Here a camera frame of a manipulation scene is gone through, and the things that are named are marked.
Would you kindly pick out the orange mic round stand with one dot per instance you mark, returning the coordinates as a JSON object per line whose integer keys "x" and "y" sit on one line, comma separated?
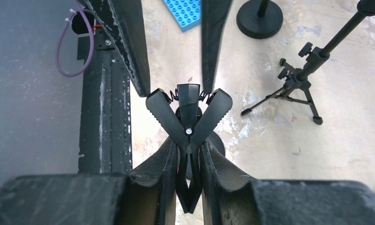
{"x": 259, "y": 19}

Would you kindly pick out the white mic clamp stand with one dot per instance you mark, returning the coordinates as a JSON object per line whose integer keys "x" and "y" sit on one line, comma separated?
{"x": 179, "y": 117}

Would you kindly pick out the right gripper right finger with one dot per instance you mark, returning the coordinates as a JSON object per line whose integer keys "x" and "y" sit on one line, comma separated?
{"x": 233, "y": 197}

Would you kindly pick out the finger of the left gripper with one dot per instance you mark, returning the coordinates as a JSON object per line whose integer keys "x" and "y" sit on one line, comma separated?
{"x": 123, "y": 22}
{"x": 214, "y": 14}

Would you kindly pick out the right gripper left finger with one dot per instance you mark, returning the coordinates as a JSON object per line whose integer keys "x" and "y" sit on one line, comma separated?
{"x": 145, "y": 196}

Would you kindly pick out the black tripod stand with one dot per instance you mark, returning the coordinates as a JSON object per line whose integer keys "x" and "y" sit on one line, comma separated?
{"x": 296, "y": 86}

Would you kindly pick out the blue lego baseplate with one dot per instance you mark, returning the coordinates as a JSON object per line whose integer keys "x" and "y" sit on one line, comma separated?
{"x": 186, "y": 13}

